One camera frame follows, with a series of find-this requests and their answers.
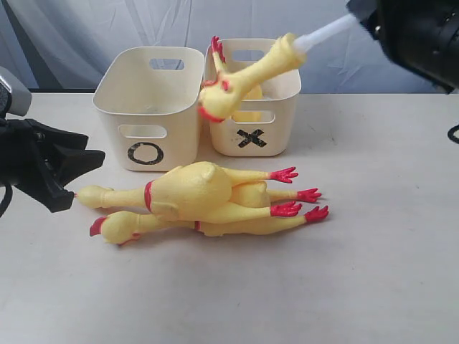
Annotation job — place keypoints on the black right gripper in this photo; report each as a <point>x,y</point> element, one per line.
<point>419,36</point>

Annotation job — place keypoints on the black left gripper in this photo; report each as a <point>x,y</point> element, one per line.
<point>40,161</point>

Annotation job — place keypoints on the whole rubber chicken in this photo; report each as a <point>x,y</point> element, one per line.
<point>124,226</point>
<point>200,191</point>

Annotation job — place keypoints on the chicken head with white tube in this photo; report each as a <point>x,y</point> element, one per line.
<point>220,98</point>

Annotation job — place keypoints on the headless rubber chicken body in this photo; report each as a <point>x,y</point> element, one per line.
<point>254,94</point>

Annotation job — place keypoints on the blue-grey backdrop curtain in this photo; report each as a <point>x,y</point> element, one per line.
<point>70,44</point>

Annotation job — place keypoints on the cream bin marked O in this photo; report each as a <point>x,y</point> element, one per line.
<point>147,102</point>

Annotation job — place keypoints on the cream bin marked X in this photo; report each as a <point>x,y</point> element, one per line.
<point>270,136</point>

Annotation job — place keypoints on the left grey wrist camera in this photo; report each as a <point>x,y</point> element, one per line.
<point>15,96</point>

